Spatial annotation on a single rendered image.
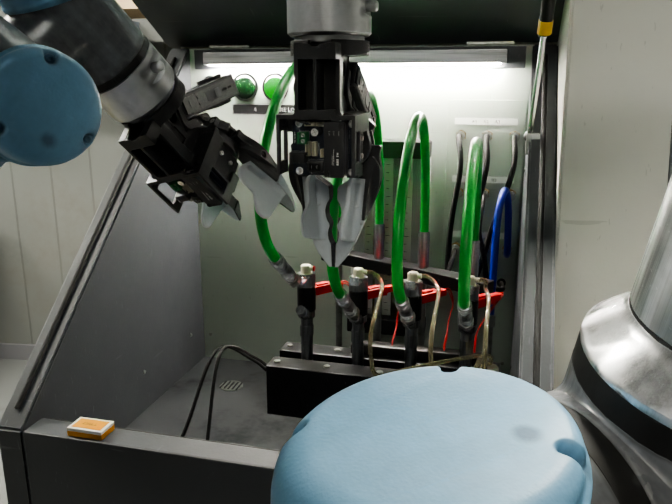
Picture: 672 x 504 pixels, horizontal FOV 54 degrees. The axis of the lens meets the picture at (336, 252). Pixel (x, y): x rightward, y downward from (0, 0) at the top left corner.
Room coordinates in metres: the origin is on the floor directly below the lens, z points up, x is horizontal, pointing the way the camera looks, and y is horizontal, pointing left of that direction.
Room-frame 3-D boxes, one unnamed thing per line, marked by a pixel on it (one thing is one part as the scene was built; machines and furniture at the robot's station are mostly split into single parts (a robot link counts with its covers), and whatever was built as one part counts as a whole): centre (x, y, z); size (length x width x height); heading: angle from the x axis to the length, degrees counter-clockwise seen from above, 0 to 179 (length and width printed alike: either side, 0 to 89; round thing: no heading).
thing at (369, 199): (0.63, -0.02, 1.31); 0.05 x 0.02 x 0.09; 76
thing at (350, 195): (0.62, -0.01, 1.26); 0.06 x 0.03 x 0.09; 166
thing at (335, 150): (0.62, 0.01, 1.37); 0.09 x 0.08 x 0.12; 166
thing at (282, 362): (0.92, -0.07, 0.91); 0.34 x 0.10 x 0.15; 76
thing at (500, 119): (1.15, -0.25, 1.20); 0.13 x 0.03 x 0.31; 76
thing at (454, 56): (1.21, -0.02, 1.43); 0.54 x 0.03 x 0.02; 76
